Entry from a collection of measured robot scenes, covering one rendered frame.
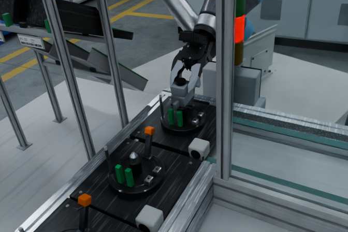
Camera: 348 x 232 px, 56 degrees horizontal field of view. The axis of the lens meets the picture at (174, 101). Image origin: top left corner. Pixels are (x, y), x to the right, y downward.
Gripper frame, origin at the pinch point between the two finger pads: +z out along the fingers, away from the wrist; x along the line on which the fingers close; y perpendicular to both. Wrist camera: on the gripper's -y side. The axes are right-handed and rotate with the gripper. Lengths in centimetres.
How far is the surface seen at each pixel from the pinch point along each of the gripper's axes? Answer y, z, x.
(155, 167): -3.7, 24.2, -3.7
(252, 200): 5.2, 23.2, -27.2
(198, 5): 225, -197, 132
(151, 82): 40, -15, 35
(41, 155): 7, 32, 43
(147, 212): -10.9, 34.2, -9.3
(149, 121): 8.7, 10.2, 9.9
